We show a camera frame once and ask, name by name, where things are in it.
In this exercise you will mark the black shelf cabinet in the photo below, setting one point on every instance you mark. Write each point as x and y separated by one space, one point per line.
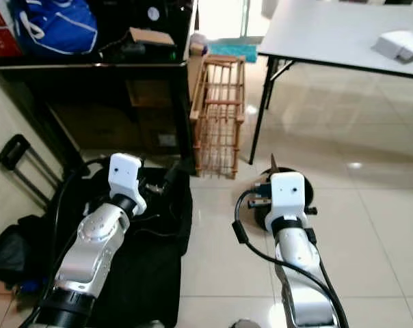
104 92

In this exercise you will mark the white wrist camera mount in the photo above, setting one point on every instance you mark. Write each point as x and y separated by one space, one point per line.
288 191
126 174

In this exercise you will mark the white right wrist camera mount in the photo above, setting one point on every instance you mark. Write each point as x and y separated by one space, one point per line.
288 191

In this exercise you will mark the teal floor mat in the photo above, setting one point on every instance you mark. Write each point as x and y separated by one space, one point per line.
234 52

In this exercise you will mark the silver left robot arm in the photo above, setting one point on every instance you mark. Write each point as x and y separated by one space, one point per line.
97 246

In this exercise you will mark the white open cardboard box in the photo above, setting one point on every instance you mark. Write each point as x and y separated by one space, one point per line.
401 44

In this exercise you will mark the small brown cardboard box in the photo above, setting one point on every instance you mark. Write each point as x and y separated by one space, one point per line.
152 36

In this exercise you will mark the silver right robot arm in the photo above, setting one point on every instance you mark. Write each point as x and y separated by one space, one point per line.
299 266

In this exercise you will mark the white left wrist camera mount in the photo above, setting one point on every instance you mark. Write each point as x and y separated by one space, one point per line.
126 174

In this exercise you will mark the black backpack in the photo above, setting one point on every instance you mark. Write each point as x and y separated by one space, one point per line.
11 253

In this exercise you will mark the black table leg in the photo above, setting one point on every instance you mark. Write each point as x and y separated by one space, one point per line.
262 109

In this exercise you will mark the blue bag with white trim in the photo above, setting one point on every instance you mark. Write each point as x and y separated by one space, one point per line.
52 24

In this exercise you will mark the wooden slatted crate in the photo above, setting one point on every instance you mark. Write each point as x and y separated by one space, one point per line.
217 113

